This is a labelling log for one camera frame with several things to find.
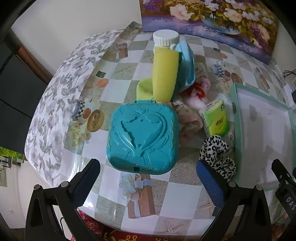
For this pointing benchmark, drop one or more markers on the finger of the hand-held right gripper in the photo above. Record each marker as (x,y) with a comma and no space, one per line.
(280,170)

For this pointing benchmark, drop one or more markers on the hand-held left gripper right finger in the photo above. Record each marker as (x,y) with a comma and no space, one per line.
(210,185)

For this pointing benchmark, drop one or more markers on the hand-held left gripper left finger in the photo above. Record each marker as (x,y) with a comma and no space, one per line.
(85,185)

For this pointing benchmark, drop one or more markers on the leopard print scrunchie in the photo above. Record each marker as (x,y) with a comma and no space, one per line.
(217,148)

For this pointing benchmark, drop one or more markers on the shallow mint green box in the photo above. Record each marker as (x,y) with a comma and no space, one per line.
(261,129)

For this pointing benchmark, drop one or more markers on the pink fluffy cloth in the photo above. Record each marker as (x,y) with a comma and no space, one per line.
(188,125)

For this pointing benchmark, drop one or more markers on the green tissue packet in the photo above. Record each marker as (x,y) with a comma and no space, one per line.
(216,120)

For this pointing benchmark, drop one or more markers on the floral scrunchie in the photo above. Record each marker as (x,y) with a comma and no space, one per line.
(195,103)

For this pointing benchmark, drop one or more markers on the yellow sponge cloth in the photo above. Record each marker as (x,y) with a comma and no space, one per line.
(165,74)

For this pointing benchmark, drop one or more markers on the blue face mask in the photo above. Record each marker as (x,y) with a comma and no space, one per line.
(186,64)

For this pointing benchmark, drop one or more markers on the checked plastic tablecloth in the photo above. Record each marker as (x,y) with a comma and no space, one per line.
(161,192)

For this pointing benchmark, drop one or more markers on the red embroidered cloth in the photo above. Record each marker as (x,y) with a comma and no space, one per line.
(111,234)

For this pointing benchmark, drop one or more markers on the teal plastic toy case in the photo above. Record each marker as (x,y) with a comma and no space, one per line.
(143,136)

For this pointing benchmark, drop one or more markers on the black charger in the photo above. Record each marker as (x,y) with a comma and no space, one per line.
(294,95)

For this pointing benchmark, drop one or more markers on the storage rack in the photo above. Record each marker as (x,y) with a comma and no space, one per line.
(8,160)

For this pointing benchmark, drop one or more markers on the grey floral cloth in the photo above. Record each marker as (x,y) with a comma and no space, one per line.
(50,104)

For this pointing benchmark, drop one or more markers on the dark cabinet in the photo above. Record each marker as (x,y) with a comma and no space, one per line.
(13,92)

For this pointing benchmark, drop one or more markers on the white pill bottle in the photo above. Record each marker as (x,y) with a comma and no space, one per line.
(165,37)

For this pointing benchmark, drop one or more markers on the flower painting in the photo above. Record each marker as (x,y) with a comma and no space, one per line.
(208,18)

